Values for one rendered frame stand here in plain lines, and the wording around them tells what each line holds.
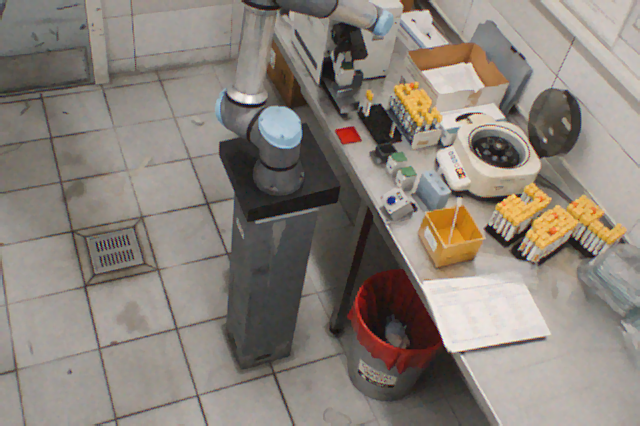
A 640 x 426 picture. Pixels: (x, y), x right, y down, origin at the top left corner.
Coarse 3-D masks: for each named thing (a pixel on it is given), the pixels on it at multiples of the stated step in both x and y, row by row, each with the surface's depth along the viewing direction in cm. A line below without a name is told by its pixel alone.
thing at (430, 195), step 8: (424, 176) 216; (432, 176) 216; (424, 184) 217; (432, 184) 214; (440, 184) 214; (416, 192) 223; (424, 192) 219; (432, 192) 215; (440, 192) 212; (448, 192) 213; (416, 200) 221; (424, 200) 220; (432, 200) 216; (440, 200) 214; (424, 208) 219; (432, 208) 217; (440, 208) 217
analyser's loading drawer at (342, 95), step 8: (328, 72) 252; (328, 80) 249; (328, 88) 247; (336, 88) 247; (344, 88) 248; (336, 96) 243; (344, 96) 244; (352, 96) 245; (344, 104) 239; (352, 104) 241; (344, 112) 242
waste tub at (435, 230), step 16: (448, 208) 208; (464, 208) 210; (432, 224) 203; (448, 224) 215; (464, 224) 211; (432, 240) 204; (448, 240) 212; (464, 240) 213; (480, 240) 202; (432, 256) 206; (448, 256) 203; (464, 256) 206
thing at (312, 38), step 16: (368, 0) 239; (384, 0) 240; (304, 16) 251; (400, 16) 242; (304, 32) 254; (320, 32) 240; (368, 32) 242; (304, 48) 258; (320, 48) 243; (368, 48) 248; (384, 48) 251; (320, 64) 246; (368, 64) 254; (384, 64) 257; (320, 80) 251; (352, 80) 253
